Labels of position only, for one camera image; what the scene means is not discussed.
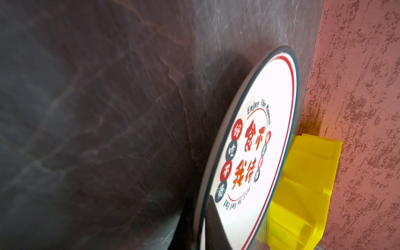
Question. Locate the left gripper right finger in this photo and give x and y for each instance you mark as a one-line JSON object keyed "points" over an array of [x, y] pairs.
{"points": [[215, 236]]}

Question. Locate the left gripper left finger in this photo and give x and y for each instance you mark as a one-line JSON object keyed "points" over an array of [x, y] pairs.
{"points": [[183, 236]]}

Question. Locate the white plate red characters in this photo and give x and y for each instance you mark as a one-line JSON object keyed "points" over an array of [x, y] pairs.
{"points": [[248, 153]]}

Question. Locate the yellow plastic bin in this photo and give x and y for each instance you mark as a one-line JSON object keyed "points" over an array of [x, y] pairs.
{"points": [[298, 212]]}

